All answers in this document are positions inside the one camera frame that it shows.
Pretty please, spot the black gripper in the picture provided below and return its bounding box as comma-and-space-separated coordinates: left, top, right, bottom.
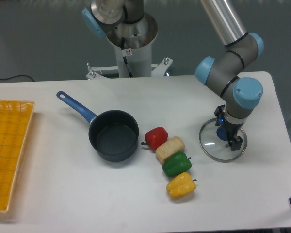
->
214, 105, 243, 151

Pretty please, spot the glass lid blue knob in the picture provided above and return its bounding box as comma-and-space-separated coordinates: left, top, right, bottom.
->
199, 118, 247, 162

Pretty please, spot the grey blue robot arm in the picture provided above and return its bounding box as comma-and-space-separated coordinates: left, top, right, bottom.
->
81, 0, 264, 151

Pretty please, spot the green bell pepper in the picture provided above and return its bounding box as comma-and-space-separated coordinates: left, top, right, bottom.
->
162, 151, 192, 177

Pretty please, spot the yellow bell pepper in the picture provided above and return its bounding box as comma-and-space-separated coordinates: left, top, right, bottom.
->
166, 172, 196, 199

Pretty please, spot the beige bread loaf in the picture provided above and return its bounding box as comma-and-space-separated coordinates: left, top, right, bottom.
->
155, 136, 185, 164

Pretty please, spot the red bell pepper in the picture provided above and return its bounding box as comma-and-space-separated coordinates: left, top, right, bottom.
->
141, 127, 168, 150

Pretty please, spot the yellow woven basket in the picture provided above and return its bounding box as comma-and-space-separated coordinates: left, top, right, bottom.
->
0, 100, 35, 213

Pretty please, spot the dark saucepan blue handle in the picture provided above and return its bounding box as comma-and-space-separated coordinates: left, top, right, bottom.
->
56, 91, 139, 162

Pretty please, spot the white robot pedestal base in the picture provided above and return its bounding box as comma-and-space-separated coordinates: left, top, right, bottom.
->
86, 12, 173, 80

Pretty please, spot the black cable on pedestal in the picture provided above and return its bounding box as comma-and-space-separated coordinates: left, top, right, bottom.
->
121, 37, 134, 78

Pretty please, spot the black cable on floor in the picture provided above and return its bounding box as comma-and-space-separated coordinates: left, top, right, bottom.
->
0, 74, 35, 82

